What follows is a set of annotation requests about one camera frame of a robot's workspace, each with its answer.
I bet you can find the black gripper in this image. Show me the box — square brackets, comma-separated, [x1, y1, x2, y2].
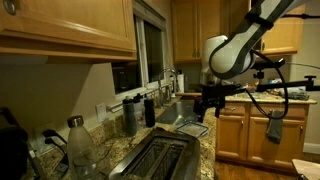
[193, 83, 231, 124]

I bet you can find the silver two slot toaster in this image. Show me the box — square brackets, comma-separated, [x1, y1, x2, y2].
[107, 128, 202, 180]

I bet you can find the square lidded plastic container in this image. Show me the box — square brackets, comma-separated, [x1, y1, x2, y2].
[175, 121, 210, 140]

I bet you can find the light wooden cutting board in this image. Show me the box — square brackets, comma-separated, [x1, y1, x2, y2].
[175, 91, 204, 99]

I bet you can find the stainless steel sink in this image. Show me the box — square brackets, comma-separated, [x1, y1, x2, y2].
[155, 99, 201, 127]

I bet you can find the wooden base cabinet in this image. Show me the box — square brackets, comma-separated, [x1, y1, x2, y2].
[214, 101, 310, 173]

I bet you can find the white paper towel roll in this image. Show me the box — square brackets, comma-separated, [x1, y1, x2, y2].
[176, 69, 186, 94]

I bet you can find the small food bowl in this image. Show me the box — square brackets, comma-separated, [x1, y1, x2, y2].
[244, 83, 258, 94]

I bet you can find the chrome kitchen faucet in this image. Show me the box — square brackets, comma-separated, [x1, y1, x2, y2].
[157, 68, 180, 108]

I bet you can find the black water bottle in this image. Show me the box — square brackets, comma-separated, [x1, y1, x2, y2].
[143, 94, 157, 129]

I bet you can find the grey hanging dish towel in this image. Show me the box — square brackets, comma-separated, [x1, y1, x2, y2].
[265, 109, 285, 145]

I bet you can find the white sports bottle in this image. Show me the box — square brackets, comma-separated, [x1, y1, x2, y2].
[133, 93, 146, 127]

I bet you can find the dark grey sports bottle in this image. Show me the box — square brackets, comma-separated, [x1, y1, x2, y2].
[121, 95, 139, 138]

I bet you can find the white framed window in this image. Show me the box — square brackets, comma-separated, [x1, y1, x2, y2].
[111, 4, 168, 98]

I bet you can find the wooden double door cabinet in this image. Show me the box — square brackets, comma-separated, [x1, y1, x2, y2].
[171, 0, 231, 64]

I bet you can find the grey cloth pile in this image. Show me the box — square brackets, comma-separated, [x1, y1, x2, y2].
[279, 85, 311, 102]

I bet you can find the light wooden table corner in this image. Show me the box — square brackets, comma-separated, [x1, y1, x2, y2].
[291, 158, 320, 180]

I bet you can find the clear bottle steel cap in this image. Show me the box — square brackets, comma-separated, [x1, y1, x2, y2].
[66, 114, 101, 180]

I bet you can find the black coffee maker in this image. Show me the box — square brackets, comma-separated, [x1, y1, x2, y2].
[0, 106, 31, 180]

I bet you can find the silver cabinet knob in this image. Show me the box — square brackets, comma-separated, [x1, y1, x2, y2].
[3, 0, 18, 16]

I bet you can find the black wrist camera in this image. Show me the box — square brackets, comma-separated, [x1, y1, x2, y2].
[228, 83, 248, 98]

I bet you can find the black stereo camera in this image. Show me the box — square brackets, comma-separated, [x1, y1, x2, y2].
[251, 57, 287, 81]

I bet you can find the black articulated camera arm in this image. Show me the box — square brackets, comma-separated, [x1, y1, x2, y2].
[255, 75, 320, 94]

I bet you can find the white switch plate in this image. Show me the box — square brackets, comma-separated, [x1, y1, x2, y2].
[95, 102, 109, 124]

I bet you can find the black power plug cable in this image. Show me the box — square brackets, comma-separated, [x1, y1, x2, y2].
[42, 128, 71, 174]

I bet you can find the light wooden wall cabinet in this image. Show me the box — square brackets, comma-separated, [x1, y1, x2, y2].
[0, 0, 138, 65]

